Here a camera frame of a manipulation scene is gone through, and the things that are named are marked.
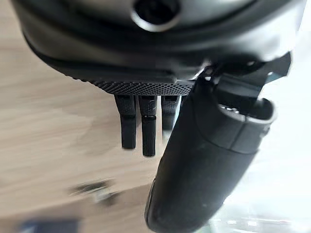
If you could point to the blue folder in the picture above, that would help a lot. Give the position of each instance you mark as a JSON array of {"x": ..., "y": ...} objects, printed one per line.
[{"x": 49, "y": 225}]

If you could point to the small dark blurred object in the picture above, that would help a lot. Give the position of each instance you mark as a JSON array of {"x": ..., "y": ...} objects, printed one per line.
[{"x": 93, "y": 188}]

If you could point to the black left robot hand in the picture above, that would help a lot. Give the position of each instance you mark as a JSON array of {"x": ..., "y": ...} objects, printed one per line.
[{"x": 121, "y": 48}]

